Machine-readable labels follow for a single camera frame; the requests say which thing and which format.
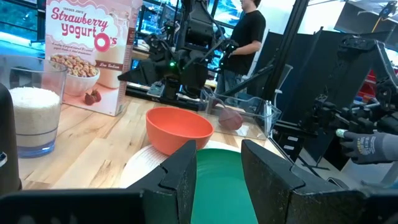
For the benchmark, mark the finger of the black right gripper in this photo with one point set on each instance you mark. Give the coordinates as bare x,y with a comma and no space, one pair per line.
140,76

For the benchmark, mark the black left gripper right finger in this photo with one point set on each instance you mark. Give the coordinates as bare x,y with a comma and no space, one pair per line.
280,193

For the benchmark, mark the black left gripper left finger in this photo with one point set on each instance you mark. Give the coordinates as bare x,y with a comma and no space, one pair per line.
174,186

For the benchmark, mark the pink strawberry yogurt cereal box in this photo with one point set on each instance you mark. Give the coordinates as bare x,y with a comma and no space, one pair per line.
87,46

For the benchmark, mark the red apple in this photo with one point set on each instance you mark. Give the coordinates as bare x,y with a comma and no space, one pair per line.
230,119

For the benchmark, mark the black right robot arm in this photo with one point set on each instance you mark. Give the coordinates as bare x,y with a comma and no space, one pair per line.
199,28

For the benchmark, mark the wooden background table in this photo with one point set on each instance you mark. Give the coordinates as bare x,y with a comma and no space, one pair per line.
138,55

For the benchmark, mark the white round placemat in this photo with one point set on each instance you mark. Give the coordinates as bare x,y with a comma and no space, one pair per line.
140,165

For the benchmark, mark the green plate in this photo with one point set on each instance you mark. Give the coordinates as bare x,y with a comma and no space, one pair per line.
217,186

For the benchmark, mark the orange bowl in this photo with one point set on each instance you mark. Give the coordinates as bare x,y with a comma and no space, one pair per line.
174,133

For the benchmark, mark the person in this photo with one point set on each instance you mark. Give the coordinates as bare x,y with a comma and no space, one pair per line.
248,34

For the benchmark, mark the clear plastic bin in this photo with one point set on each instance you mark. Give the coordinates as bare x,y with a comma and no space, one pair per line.
258,109

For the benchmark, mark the person's hand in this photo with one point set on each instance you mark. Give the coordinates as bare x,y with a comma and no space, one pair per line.
363,147

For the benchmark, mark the clear glass with white filling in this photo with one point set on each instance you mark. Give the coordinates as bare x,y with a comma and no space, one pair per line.
34,118

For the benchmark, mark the black divider panel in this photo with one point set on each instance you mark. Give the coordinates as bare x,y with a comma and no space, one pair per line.
311,77

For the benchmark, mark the red storage bins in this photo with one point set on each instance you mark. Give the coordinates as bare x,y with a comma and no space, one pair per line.
368,87

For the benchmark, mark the black hanging panel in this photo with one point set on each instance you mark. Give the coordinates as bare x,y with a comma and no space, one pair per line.
357,18

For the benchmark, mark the black diagonal frame strut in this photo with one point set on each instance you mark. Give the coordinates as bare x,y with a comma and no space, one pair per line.
289,40

